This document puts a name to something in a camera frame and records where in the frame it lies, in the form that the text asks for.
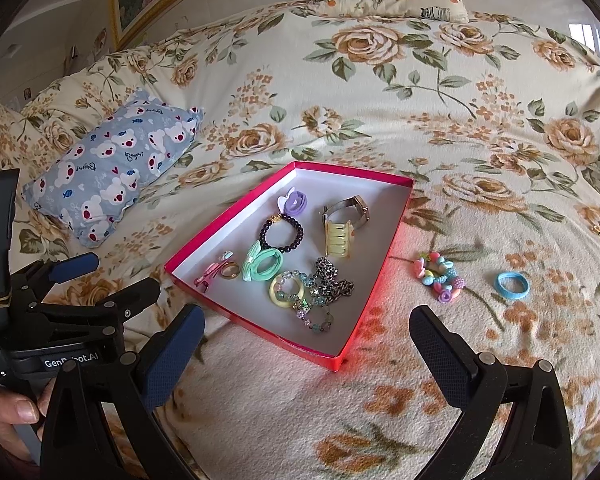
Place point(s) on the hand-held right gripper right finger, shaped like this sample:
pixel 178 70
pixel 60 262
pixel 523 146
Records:
pixel 445 360

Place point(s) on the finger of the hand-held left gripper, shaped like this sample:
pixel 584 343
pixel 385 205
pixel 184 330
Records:
pixel 75 265
pixel 130 300

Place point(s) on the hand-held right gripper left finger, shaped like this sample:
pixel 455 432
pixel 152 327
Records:
pixel 175 355

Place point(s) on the pink hair clip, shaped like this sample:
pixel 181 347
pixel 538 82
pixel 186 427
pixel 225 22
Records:
pixel 207 275

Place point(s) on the yellow plastic bangle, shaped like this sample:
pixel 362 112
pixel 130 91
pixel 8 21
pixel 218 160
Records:
pixel 275 295

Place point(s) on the green bow hair clip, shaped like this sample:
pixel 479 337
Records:
pixel 252 260

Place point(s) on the red jewelry box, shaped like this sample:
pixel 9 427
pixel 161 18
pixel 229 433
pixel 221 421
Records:
pixel 370 210

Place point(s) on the person's left forearm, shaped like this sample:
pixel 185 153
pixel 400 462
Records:
pixel 22 471

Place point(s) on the person's left hand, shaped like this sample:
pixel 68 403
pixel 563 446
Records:
pixel 5 420

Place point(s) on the blue plastic bangle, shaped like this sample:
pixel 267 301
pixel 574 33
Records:
pixel 500 287

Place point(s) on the blue bear print pillow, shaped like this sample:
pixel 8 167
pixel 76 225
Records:
pixel 110 160

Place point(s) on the yellow hair claw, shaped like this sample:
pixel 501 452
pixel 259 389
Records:
pixel 337 240

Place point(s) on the silver metal bangle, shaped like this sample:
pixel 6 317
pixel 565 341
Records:
pixel 350 202

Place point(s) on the floral blanket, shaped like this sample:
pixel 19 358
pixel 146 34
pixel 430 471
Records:
pixel 430 125

